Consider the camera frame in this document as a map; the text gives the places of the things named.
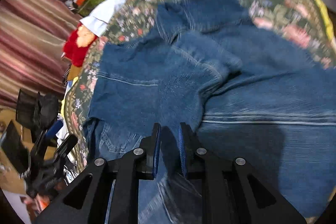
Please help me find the red plush toy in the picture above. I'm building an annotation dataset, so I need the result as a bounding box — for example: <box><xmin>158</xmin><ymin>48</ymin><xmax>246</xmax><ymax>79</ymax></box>
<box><xmin>63</xmin><ymin>22</ymin><xmax>97</xmax><ymax>67</ymax></box>

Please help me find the white light blue shirt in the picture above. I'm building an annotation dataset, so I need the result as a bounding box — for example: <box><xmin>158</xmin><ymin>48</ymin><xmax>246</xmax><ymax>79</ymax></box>
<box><xmin>80</xmin><ymin>0</ymin><xmax>126</xmax><ymax>37</ymax></box>

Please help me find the striped red gold curtain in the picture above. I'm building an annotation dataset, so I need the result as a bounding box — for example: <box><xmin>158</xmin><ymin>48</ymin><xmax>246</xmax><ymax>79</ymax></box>
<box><xmin>1</xmin><ymin>0</ymin><xmax>79</xmax><ymax>108</ymax></box>

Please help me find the brown cardboard box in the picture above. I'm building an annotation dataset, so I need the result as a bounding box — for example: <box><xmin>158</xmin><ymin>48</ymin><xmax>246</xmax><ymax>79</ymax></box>
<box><xmin>67</xmin><ymin>64</ymin><xmax>82</xmax><ymax>81</ymax></box>

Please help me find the blue denim jacket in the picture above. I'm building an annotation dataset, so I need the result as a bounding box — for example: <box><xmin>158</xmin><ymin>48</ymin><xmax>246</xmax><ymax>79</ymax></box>
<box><xmin>83</xmin><ymin>0</ymin><xmax>335</xmax><ymax>223</ymax></box>

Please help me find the floral bedspread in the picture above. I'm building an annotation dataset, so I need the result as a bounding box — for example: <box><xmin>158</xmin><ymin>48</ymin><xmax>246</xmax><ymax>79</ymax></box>
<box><xmin>64</xmin><ymin>0</ymin><xmax>335</xmax><ymax>172</ymax></box>

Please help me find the yellow blanket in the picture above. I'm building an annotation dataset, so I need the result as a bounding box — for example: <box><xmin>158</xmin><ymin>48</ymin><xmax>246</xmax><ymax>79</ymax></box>
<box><xmin>313</xmin><ymin>0</ymin><xmax>335</xmax><ymax>43</ymax></box>

